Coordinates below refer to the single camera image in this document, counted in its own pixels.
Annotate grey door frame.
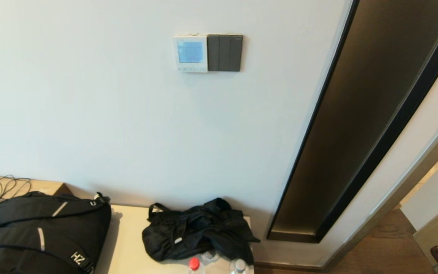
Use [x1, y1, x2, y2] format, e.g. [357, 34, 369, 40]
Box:
[320, 97, 438, 269]

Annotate black backpack grey stripes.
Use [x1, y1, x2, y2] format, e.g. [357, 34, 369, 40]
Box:
[0, 191, 112, 274]

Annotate dark grey switch panel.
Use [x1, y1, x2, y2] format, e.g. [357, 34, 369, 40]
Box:
[207, 34, 243, 72]

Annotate light wooden desk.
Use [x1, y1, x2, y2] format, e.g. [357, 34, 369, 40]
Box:
[0, 173, 73, 213]

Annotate bronze glass panel black frame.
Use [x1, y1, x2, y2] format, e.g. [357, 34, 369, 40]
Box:
[267, 0, 438, 244]

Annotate black cloth bag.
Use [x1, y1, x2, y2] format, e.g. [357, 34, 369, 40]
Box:
[142, 197, 260, 266]

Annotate thin black cable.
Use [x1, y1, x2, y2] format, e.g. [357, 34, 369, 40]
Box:
[0, 175, 32, 212]

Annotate grey cap clear water bottle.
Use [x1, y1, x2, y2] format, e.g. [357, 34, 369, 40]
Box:
[229, 259, 250, 274]

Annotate white wall thermostat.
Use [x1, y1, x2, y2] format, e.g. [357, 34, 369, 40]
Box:
[173, 35, 208, 73]

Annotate red cap water bottle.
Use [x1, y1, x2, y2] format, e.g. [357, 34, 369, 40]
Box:
[187, 257, 205, 274]

